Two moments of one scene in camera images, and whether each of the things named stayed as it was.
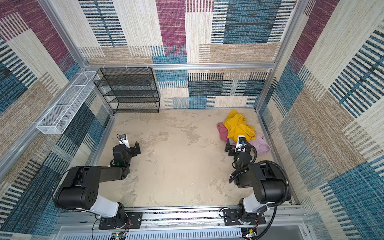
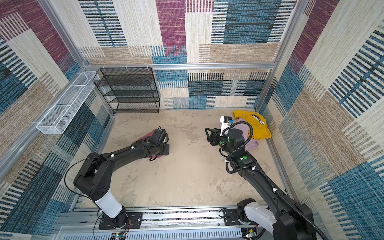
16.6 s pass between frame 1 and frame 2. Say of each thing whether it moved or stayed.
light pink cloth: moved
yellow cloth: moved
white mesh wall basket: stayed
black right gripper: moved
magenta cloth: moved
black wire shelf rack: stayed
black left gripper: moved
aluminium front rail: stayed
